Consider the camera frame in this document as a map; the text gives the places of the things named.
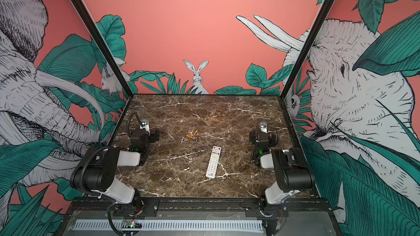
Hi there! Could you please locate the white remote control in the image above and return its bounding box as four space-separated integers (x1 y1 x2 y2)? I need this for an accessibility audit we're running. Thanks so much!
206 146 222 179

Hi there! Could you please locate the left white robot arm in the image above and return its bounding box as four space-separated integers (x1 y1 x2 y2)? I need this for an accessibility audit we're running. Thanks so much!
70 128 160 216

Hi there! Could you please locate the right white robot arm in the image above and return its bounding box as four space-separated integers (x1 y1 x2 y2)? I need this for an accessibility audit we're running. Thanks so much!
249 130 316 216

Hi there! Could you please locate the small green circuit board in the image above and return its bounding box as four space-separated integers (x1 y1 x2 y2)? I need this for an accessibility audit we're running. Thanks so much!
121 220 143 230

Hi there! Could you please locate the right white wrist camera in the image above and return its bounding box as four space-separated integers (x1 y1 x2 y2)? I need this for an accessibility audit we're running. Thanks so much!
259 122 268 133

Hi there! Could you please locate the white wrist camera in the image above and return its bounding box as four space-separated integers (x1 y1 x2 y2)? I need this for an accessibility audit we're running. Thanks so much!
140 119 151 135
259 122 268 133

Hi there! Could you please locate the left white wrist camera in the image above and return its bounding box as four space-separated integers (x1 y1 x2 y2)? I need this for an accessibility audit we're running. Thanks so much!
140 119 151 135

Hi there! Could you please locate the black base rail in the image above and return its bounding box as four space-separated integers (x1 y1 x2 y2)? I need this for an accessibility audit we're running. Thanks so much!
65 197 332 219

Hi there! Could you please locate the white slotted cable duct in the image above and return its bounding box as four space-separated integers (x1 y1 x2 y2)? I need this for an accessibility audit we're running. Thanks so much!
71 219 264 232

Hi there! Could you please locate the left black frame post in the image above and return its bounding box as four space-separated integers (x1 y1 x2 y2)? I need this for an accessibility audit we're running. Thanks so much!
54 0 134 99

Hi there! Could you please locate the black frame post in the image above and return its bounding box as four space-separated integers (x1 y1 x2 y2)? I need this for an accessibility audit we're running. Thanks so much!
54 0 134 99
279 0 348 99

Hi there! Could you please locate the right black frame post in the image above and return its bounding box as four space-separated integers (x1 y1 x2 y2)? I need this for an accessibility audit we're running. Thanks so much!
279 0 348 99

